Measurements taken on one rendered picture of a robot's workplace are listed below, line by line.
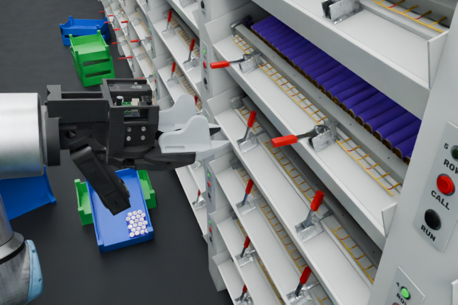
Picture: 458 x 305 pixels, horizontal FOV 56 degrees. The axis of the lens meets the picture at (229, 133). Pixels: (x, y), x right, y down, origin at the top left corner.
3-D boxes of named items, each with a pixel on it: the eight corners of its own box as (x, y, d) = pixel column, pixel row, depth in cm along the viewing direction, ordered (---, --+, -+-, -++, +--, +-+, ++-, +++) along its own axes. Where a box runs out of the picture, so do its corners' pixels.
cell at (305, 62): (332, 58, 76) (301, 75, 75) (327, 55, 77) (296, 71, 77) (331, 50, 75) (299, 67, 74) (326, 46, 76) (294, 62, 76)
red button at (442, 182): (446, 198, 37) (452, 184, 36) (433, 186, 38) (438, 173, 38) (455, 195, 38) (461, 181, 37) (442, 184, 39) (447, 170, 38)
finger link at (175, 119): (226, 97, 54) (157, 103, 50) (219, 137, 57) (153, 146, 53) (215, 87, 57) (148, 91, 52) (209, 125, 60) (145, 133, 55)
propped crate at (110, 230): (153, 238, 164) (153, 230, 157) (99, 253, 158) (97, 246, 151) (136, 173, 179) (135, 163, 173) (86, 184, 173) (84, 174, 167)
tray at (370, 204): (389, 259, 51) (382, 211, 45) (218, 60, 98) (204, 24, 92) (527, 180, 52) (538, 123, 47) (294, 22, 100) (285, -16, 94)
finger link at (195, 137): (242, 122, 49) (161, 120, 47) (233, 163, 52) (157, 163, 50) (235, 109, 52) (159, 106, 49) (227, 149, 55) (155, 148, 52)
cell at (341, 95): (375, 89, 66) (340, 108, 66) (369, 84, 68) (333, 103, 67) (375, 79, 65) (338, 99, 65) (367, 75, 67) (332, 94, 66)
